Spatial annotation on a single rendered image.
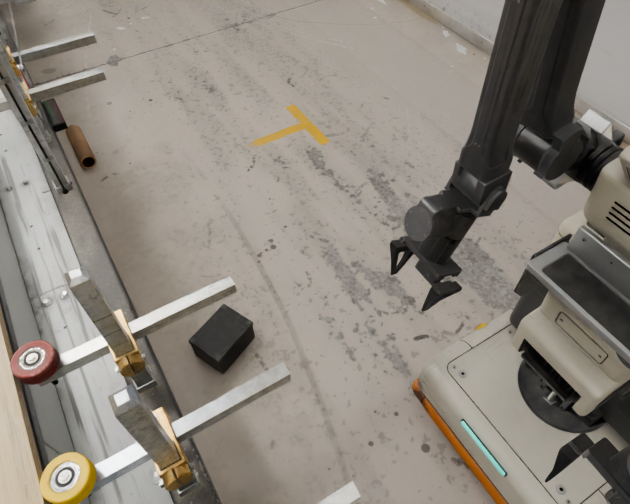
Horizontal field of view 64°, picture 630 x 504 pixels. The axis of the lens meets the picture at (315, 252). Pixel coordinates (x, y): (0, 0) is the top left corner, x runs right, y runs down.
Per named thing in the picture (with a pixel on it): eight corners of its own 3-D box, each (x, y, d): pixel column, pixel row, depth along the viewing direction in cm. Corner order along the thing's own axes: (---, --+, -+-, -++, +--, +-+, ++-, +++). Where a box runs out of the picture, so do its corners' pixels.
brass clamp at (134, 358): (130, 319, 112) (123, 307, 108) (151, 367, 104) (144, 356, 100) (102, 332, 110) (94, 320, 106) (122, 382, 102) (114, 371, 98)
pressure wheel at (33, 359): (60, 405, 102) (35, 381, 93) (27, 394, 103) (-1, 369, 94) (83, 370, 106) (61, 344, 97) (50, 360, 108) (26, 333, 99)
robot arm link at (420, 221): (512, 190, 78) (473, 159, 83) (467, 194, 71) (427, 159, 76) (472, 247, 85) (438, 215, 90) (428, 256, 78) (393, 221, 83)
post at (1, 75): (69, 180, 157) (-4, 43, 121) (73, 189, 154) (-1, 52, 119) (54, 185, 155) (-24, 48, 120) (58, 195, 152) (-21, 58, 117)
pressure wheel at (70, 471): (69, 526, 88) (41, 511, 79) (62, 482, 93) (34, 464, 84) (115, 504, 90) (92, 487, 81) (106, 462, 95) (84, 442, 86)
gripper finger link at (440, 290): (419, 323, 90) (444, 286, 84) (395, 294, 94) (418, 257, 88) (443, 315, 94) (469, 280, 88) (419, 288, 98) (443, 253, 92)
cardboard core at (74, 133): (77, 122, 275) (93, 153, 259) (83, 134, 281) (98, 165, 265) (63, 127, 273) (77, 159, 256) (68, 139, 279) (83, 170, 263)
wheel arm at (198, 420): (283, 369, 104) (282, 360, 100) (291, 382, 102) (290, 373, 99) (70, 487, 90) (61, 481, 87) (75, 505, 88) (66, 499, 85)
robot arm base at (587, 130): (621, 146, 87) (566, 110, 93) (608, 136, 81) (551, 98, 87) (583, 187, 90) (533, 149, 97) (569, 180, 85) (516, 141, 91)
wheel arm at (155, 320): (231, 284, 117) (228, 273, 114) (237, 294, 115) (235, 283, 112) (39, 375, 103) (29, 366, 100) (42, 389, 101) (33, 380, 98)
